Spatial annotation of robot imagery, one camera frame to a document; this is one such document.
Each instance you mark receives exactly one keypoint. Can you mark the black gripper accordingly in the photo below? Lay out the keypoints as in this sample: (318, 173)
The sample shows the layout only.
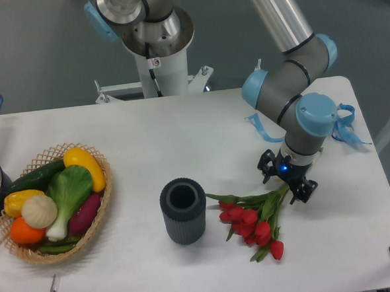
(294, 175)

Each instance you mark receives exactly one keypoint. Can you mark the red tulip bouquet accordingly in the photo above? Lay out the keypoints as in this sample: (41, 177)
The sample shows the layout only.
(255, 220)

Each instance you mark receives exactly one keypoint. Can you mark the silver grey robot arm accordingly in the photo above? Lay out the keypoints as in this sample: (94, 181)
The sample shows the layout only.
(306, 118)

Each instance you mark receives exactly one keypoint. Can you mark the light blue ribbon strip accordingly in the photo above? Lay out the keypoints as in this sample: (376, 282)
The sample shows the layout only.
(255, 121)

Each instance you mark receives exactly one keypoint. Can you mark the blue ribbon bundle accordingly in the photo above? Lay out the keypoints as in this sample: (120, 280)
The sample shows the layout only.
(343, 130)

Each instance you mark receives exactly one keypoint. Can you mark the dark grey ribbed vase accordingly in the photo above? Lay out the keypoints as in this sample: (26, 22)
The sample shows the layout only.
(183, 205)

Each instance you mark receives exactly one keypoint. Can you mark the purple sweet potato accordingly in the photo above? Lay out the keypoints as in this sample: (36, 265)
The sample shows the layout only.
(84, 217)

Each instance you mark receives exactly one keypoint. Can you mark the yellow squash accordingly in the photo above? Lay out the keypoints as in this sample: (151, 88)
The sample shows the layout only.
(81, 157)

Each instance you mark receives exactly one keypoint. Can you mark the green bok choy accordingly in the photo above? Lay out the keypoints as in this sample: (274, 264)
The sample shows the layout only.
(69, 189)

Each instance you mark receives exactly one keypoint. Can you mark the green bean pods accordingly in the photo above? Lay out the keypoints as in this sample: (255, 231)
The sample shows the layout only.
(58, 247)

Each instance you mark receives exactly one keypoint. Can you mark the green cucumber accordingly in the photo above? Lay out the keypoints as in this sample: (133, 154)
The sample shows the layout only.
(38, 179)

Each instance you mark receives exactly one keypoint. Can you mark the orange fruit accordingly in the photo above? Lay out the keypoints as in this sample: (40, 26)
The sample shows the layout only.
(22, 233)

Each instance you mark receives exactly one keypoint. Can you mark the yellow bell pepper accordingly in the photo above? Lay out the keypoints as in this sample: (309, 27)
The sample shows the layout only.
(14, 202)

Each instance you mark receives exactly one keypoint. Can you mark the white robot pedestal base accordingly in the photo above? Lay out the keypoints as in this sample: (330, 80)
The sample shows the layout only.
(157, 33)

